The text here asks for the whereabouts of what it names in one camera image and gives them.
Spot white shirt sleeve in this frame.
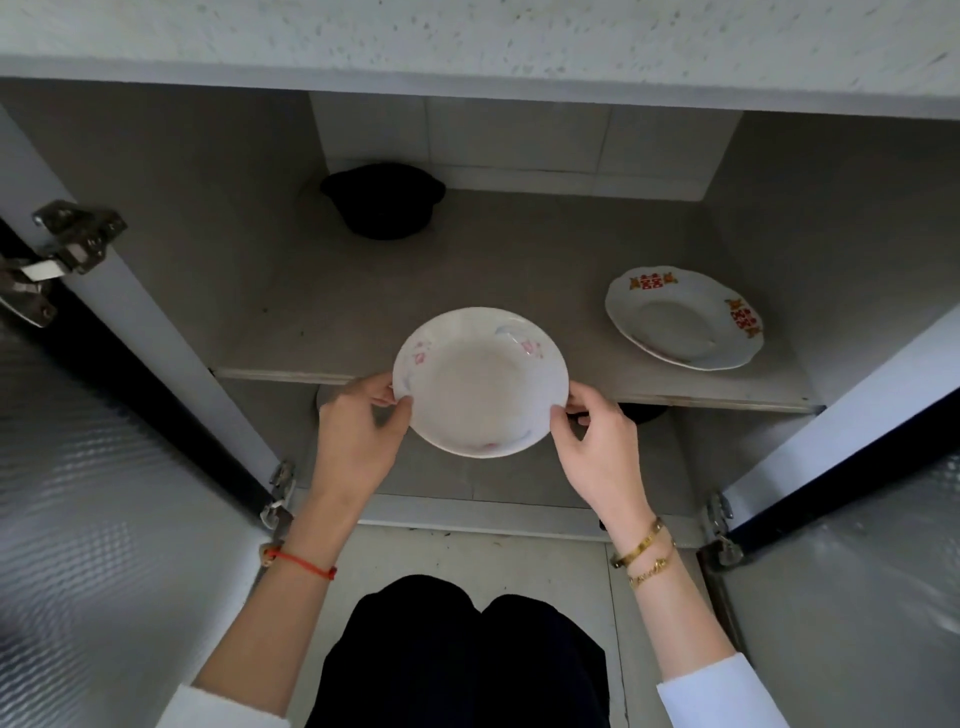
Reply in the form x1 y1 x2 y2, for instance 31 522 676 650
655 651 794 728
152 681 295 728

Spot large metal door hinge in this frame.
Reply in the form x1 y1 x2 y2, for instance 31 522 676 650
0 200 129 330

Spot gold bangle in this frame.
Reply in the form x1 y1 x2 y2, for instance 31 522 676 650
609 517 667 569

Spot red string bracelet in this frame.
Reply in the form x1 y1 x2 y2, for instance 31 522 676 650
260 544 339 582

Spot speckled stone countertop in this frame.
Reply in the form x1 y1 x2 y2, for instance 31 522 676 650
0 0 960 123

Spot grey cabinet shelf board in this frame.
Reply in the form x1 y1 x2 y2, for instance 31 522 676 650
212 187 825 415

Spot person's right hand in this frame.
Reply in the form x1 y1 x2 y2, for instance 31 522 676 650
549 381 655 528

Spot person's right forearm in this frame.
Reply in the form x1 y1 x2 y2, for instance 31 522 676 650
600 516 747 685

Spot white scalloped plate red print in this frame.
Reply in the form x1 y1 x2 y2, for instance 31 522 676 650
604 265 766 373

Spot gold chain bracelet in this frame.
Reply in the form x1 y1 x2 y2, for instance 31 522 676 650
627 553 676 591

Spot person's left hand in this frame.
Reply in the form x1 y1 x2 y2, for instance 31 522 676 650
313 372 415 502

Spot textured metal cabinet door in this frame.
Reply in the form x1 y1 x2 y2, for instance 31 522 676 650
697 378 960 728
0 216 280 728

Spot person's left forearm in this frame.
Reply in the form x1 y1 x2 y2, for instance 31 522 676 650
193 483 380 715

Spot black cooking pot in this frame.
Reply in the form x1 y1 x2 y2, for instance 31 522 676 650
320 162 447 242

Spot small metal door hinge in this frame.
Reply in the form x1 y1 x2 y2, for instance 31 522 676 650
699 492 745 569
259 459 296 531

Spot white bowl with pink print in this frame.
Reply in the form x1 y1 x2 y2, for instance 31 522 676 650
392 306 570 459

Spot person's black trouser legs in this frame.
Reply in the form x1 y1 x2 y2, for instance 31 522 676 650
306 574 609 728

